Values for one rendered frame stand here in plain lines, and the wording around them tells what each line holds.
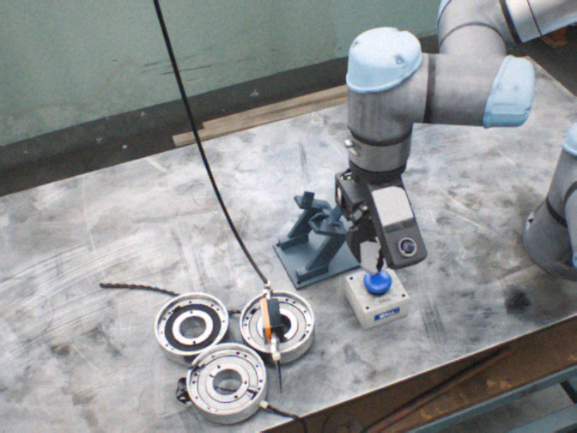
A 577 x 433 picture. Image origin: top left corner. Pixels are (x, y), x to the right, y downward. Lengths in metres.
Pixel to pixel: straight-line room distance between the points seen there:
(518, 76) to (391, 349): 0.43
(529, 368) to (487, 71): 0.69
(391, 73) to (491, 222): 0.50
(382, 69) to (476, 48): 0.12
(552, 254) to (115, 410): 0.67
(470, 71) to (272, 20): 1.88
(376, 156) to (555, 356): 0.67
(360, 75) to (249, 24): 1.84
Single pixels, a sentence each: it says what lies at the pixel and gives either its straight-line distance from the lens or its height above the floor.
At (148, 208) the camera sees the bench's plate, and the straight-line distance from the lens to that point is 1.15.
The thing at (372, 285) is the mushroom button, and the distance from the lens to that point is 0.92.
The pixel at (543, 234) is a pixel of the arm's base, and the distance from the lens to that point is 1.04.
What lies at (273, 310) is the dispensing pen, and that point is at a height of 0.87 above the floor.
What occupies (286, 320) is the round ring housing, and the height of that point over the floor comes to 0.82.
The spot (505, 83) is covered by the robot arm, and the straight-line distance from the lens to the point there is 0.70.
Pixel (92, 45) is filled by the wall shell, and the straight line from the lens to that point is 2.42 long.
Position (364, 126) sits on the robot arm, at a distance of 0.71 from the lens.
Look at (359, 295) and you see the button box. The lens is 0.93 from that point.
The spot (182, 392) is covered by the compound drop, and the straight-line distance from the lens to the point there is 0.92.
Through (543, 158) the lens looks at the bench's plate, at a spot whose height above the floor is 0.80.
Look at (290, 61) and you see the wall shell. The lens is 2.65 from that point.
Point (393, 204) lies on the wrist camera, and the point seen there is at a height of 1.05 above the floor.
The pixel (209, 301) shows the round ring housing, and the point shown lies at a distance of 0.96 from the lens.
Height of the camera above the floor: 1.59
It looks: 46 degrees down
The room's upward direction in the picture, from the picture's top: 5 degrees counter-clockwise
